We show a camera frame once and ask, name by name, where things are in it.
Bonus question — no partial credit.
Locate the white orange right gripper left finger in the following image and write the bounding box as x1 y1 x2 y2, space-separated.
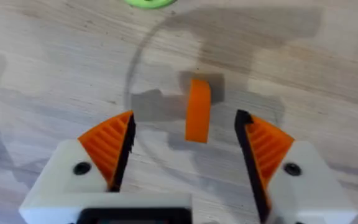
19 110 136 224

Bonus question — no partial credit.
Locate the white orange right gripper right finger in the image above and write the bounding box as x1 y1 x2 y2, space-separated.
234 110 358 224

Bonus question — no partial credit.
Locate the orange ribbed wedge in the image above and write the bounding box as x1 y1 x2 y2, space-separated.
185 78 212 144

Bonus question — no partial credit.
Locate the green disc with holes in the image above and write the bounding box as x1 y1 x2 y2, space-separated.
123 0 178 9

